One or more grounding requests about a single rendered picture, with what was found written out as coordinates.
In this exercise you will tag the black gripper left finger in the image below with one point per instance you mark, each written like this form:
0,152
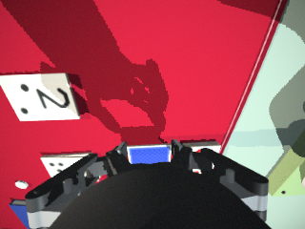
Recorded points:
46,201

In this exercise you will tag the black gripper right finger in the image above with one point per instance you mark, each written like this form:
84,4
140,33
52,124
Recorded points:
247,184

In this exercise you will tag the off-white round disc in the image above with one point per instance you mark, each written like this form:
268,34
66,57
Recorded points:
21,184

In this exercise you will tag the dark red fabric mat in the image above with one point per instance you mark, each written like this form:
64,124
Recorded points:
279,8

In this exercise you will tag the dark red cloth mat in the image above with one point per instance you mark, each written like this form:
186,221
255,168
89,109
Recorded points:
141,71

